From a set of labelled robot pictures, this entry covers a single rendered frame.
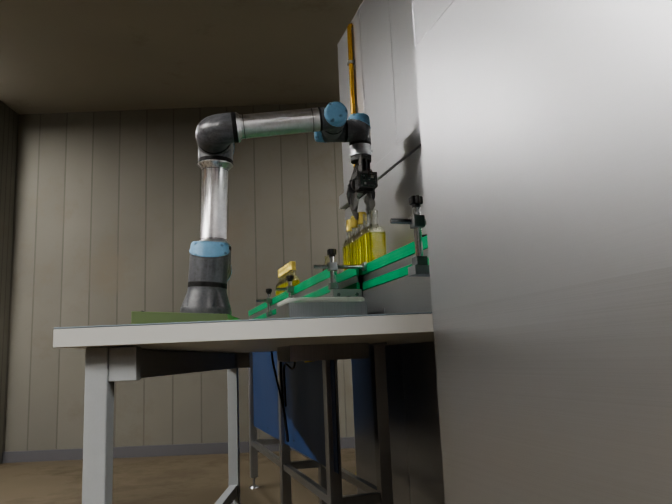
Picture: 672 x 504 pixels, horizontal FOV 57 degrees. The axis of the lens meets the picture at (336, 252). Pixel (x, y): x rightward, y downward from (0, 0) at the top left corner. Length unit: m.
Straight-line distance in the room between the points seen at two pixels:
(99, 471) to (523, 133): 0.88
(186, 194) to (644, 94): 4.70
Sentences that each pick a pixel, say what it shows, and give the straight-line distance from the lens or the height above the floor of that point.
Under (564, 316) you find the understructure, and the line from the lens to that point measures 0.79.
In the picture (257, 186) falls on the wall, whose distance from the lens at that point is 5.14.
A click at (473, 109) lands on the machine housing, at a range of 0.99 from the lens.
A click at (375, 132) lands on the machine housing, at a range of 2.48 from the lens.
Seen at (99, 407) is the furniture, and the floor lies 0.61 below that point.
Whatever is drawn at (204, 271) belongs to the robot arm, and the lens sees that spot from 1.88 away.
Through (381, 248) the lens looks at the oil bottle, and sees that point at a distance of 1.98.
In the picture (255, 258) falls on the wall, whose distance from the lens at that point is 5.02.
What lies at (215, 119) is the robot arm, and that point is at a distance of 2.02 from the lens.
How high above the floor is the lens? 0.68
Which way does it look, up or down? 10 degrees up
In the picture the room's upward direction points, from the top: 2 degrees counter-clockwise
